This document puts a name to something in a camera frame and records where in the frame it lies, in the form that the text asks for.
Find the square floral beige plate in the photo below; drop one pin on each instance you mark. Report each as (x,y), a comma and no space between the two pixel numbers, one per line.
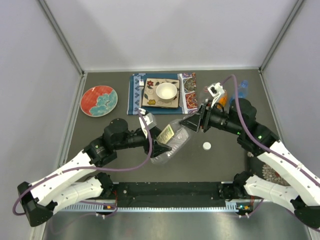
(150,98)

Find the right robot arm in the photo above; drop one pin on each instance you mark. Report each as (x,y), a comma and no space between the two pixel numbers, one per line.
(302,195)

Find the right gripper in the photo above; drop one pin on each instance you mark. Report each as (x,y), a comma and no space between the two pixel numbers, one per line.
(192,122)

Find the red and teal plate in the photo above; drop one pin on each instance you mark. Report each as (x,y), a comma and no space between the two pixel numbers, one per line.
(98,101)

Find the white ceramic bowl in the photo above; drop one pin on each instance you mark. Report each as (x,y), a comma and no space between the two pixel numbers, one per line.
(166,91)

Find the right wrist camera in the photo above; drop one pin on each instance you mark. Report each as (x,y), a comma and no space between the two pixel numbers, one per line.
(216,90)

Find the black floral square plate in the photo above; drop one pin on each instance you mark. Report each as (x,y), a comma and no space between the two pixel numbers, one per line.
(264,171)

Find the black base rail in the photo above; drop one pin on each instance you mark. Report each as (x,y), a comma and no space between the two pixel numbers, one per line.
(172,194)

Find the clear bottle white cap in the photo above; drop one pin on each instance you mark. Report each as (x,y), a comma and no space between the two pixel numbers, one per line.
(175,136)

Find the orange juice bottle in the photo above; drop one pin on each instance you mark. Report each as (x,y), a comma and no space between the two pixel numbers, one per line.
(223,99)

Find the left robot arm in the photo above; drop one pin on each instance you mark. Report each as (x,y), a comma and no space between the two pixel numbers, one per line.
(85,176)

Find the blue patterned placemat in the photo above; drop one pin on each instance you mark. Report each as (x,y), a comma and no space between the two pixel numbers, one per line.
(187,93)

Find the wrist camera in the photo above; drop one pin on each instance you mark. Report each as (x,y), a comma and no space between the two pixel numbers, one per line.
(216,90)
(147,121)

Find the blue label water bottle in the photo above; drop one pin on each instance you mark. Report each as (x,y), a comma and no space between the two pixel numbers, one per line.
(242,89)

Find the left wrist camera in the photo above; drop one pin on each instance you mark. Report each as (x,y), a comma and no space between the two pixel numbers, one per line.
(147,121)

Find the grey slotted cable duct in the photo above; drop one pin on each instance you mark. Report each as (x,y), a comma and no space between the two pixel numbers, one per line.
(227,207)

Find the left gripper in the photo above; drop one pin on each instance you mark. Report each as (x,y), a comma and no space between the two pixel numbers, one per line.
(157,149)

